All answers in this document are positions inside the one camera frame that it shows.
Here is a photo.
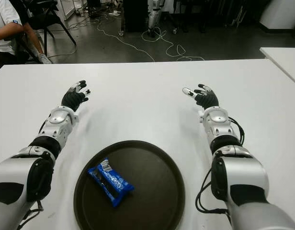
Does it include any white floor cable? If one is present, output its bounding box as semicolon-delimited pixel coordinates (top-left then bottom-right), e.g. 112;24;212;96
97;11;205;62

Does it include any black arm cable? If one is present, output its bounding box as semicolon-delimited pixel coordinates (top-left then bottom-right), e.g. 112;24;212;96
195;116;245;221
17;200;45;227

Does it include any black chair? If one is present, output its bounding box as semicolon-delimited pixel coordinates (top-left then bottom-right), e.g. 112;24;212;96
17;0;77;64

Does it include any person with bare legs, sneakers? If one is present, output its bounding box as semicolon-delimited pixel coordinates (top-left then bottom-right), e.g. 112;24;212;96
23;23;53;64

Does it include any silver humanoid robot leg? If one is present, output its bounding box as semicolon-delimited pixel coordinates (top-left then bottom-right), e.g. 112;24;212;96
147;0;165;33

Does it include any white storage cabinet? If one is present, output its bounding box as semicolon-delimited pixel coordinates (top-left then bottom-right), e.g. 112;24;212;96
57;0;77;21

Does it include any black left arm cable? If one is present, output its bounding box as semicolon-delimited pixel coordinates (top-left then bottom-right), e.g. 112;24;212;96
17;200;45;227

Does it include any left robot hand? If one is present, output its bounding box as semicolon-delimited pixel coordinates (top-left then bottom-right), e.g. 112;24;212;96
61;80;91;113

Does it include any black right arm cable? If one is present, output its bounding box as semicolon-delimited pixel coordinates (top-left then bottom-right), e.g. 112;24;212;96
195;116;245;221

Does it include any grey folded stand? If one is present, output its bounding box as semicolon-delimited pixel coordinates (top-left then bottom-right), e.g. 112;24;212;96
230;4;245;27

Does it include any blue Oreo cookie package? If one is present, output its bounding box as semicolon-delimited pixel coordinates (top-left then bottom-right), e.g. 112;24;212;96
87;157;135;207

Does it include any white side table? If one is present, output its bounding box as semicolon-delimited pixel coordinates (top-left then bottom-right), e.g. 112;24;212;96
259;47;295;88

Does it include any black cabinet on casters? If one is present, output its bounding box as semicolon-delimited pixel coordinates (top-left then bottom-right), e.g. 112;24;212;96
118;0;149;36

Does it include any seated person in white shirt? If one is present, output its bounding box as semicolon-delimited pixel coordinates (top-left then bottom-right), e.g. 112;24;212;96
0;0;30;72

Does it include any white curved pillar base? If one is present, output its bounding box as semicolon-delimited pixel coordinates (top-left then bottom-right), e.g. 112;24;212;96
259;0;295;31

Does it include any dark round tray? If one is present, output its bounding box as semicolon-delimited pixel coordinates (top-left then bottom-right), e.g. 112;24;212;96
73;140;186;230

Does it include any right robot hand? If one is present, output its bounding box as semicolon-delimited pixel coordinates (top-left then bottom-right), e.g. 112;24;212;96
182;83;220;111

